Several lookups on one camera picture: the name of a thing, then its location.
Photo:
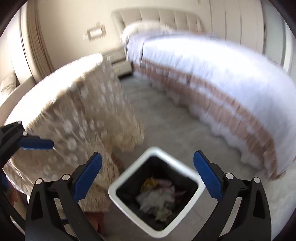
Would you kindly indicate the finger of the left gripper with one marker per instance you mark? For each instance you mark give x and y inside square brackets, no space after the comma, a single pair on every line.
[35,143]

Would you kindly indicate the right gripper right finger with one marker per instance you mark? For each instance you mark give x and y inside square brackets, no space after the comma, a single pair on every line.
[211,174]

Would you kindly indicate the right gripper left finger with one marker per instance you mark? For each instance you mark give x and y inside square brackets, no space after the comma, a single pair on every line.
[84,176]

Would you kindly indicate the white plastic bag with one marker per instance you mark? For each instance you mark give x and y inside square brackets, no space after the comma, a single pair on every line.
[155,198]

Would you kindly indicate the white black trash bin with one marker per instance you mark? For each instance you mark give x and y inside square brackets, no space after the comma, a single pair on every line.
[156,163]

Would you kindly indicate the beige window seat cushion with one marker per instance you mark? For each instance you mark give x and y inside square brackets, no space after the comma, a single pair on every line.
[14,98]

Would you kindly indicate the beige throw pillow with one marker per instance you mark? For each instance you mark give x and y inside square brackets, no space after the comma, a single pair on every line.
[8,85]

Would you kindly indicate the yellow crumpled wrapper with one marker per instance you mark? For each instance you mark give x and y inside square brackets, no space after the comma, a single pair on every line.
[149,184]

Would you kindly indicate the bed with lilac cover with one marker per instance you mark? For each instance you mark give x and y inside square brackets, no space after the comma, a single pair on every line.
[240,94]

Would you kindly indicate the beige bedside table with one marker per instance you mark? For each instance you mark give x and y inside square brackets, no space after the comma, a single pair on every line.
[117,58]

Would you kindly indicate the beige tufted headboard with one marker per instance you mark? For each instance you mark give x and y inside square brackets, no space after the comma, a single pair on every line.
[177,19]

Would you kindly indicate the white wardrobe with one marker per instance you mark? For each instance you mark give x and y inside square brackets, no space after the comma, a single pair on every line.
[237,21]

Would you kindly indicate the white pillow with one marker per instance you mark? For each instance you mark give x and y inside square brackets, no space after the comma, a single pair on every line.
[143,26]

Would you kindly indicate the framed wall switch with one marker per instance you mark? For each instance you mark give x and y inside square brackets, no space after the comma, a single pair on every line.
[96,32]

